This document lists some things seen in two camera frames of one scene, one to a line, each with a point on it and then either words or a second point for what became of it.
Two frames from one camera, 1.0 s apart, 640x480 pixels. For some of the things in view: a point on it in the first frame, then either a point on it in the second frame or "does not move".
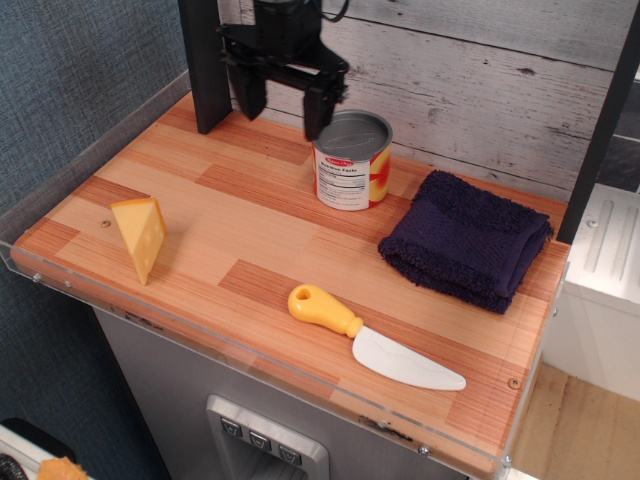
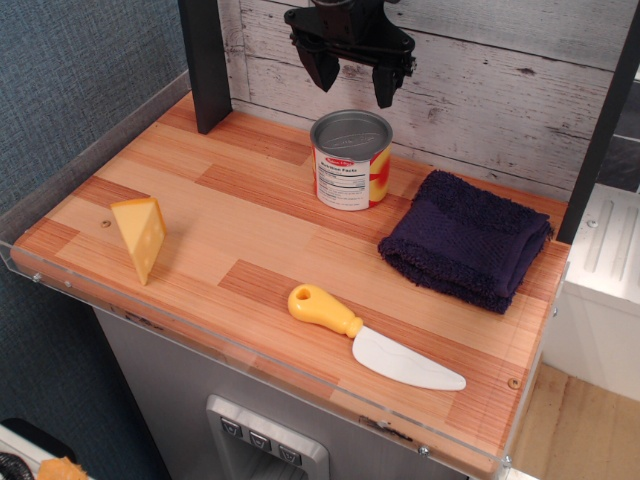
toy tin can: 351,161 does not move
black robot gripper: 284,42 -> 358,30
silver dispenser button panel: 252,445 does not move
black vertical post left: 207,63 does not move
